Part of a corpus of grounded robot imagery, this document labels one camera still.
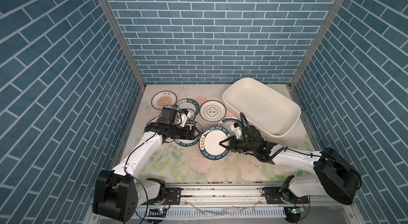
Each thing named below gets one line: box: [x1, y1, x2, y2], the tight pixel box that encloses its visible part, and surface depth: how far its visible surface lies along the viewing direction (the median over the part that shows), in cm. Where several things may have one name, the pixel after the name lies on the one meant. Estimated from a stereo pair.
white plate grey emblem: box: [199, 99, 227, 123], surface depth 107 cm
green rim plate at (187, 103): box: [173, 98, 200, 118], surface depth 110 cm
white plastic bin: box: [222, 77, 302, 139], surface depth 109 cm
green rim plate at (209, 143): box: [198, 125, 232, 161], surface depth 82 cm
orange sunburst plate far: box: [150, 90, 178, 111], surface depth 114 cm
